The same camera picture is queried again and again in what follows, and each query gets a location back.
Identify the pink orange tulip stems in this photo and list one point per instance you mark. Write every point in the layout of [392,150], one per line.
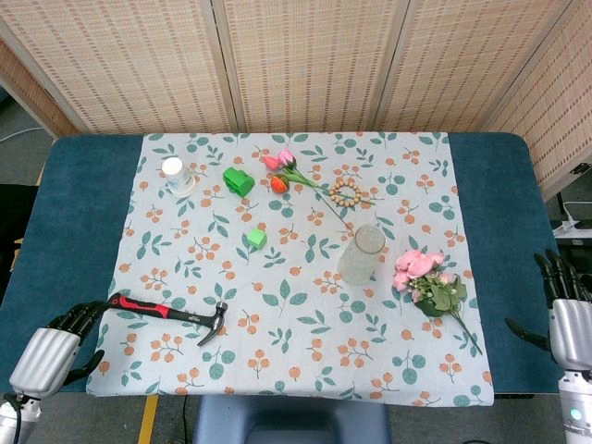
[286,158]

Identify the orange red toy ball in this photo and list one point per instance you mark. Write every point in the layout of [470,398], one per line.
[279,184]

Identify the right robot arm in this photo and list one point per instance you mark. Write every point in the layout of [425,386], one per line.
[575,407]

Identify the red black claw hammer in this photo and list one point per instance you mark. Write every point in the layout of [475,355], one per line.
[152,310]

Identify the large green toy block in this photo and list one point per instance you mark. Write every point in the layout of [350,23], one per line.
[238,181]

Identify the white paper cup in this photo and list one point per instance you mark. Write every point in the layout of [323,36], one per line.
[178,178]

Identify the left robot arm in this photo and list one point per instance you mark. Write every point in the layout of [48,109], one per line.
[16,418]

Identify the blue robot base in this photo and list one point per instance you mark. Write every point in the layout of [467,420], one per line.
[291,423]

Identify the transparent glass vase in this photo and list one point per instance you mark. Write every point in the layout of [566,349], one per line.
[361,261]

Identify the floral printed tablecloth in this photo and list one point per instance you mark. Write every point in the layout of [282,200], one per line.
[296,296]

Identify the small green cube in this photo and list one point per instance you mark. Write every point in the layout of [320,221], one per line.
[256,238]

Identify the white power strip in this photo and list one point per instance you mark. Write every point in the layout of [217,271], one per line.
[573,227]

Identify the bamboo folding screen panel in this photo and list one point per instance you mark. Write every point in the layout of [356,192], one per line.
[125,65]
[310,65]
[559,106]
[18,88]
[467,65]

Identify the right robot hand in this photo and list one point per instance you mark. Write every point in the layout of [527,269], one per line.
[571,328]

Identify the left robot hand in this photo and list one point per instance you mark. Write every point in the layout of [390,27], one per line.
[44,356]

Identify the pink rose bouquet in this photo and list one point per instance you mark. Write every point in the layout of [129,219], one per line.
[418,266]

